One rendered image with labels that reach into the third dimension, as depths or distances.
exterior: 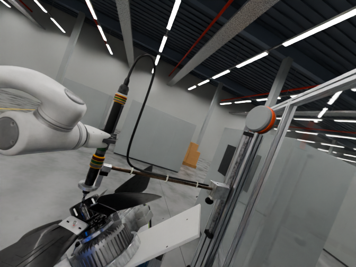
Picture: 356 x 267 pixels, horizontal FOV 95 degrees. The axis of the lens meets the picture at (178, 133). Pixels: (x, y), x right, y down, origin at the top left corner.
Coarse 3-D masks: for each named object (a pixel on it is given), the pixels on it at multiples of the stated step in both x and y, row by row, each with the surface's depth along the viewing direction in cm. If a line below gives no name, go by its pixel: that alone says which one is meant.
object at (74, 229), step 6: (72, 216) 65; (60, 222) 61; (66, 222) 62; (72, 222) 63; (78, 222) 64; (84, 222) 64; (72, 228) 60; (78, 228) 61; (84, 228) 62; (78, 234) 59
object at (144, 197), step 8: (128, 192) 51; (136, 192) 53; (96, 200) 62; (104, 200) 61; (112, 200) 60; (120, 200) 60; (128, 200) 61; (136, 200) 61; (144, 200) 62; (152, 200) 63; (120, 208) 67
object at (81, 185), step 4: (100, 168) 63; (104, 168) 61; (108, 168) 62; (100, 172) 61; (104, 172) 61; (108, 172) 62; (100, 176) 61; (84, 180) 63; (96, 180) 61; (100, 180) 62; (80, 184) 59; (84, 184) 60; (96, 184) 61; (100, 184) 62; (80, 188) 58; (84, 188) 58; (88, 188) 59; (92, 188) 59; (96, 188) 61
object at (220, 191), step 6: (210, 180) 89; (210, 186) 88; (216, 186) 84; (222, 186) 85; (228, 186) 89; (210, 192) 86; (216, 192) 84; (222, 192) 85; (228, 192) 87; (216, 198) 84; (222, 198) 86
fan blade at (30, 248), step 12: (48, 228) 57; (60, 228) 58; (24, 240) 52; (36, 240) 52; (48, 240) 53; (60, 240) 54; (72, 240) 56; (0, 252) 48; (12, 252) 47; (24, 252) 48; (36, 252) 48; (48, 252) 49; (60, 252) 50; (0, 264) 44; (12, 264) 44; (24, 264) 44; (36, 264) 45; (48, 264) 46
